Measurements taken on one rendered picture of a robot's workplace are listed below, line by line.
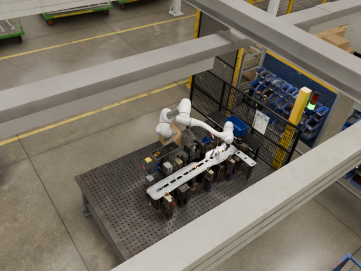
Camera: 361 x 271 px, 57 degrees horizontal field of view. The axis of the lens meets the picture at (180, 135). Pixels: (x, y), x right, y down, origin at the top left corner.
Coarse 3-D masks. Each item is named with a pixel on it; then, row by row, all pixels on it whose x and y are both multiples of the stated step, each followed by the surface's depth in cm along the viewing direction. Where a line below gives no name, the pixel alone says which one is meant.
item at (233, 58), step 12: (204, 24) 605; (216, 24) 577; (204, 36) 617; (216, 60) 612; (228, 60) 585; (240, 60) 560; (216, 72) 624; (228, 72) 596; (204, 84) 671; (216, 84) 638; (228, 96) 620
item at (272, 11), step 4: (272, 0) 701; (276, 0) 696; (272, 4) 705; (276, 4) 704; (268, 8) 717; (272, 8) 708; (276, 8) 712; (268, 12) 721; (272, 12) 713; (276, 12) 720
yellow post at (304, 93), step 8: (304, 88) 373; (304, 96) 371; (296, 104) 384; (304, 104) 380; (296, 112) 389; (288, 120) 402; (296, 120) 394; (288, 128) 406; (280, 144) 427; (288, 144) 424; (280, 160) 440; (272, 168) 456
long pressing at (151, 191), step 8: (224, 144) 442; (208, 152) 428; (216, 152) 429; (224, 152) 430; (232, 152) 431; (208, 160) 418; (216, 160) 418; (184, 168) 404; (200, 168) 406; (168, 176) 392; (176, 176) 394; (184, 176) 395; (192, 176) 396; (160, 184) 383; (176, 184) 385; (152, 192) 373; (160, 192) 374
